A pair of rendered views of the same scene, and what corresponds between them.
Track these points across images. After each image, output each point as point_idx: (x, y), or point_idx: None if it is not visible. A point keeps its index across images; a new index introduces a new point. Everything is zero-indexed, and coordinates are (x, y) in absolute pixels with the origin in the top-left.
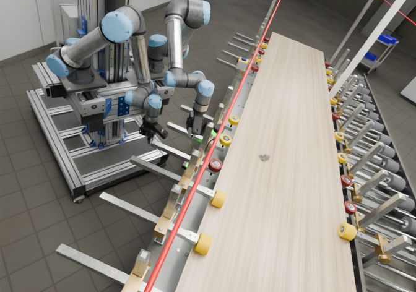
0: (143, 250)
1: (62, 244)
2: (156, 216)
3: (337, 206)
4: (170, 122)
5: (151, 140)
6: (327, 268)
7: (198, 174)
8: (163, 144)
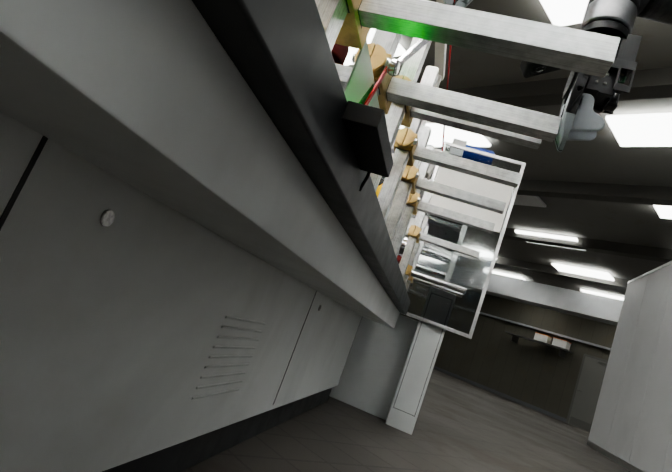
0: (429, 127)
1: (504, 202)
2: (423, 147)
3: None
4: (605, 35)
5: (561, 114)
6: None
7: None
8: (517, 107)
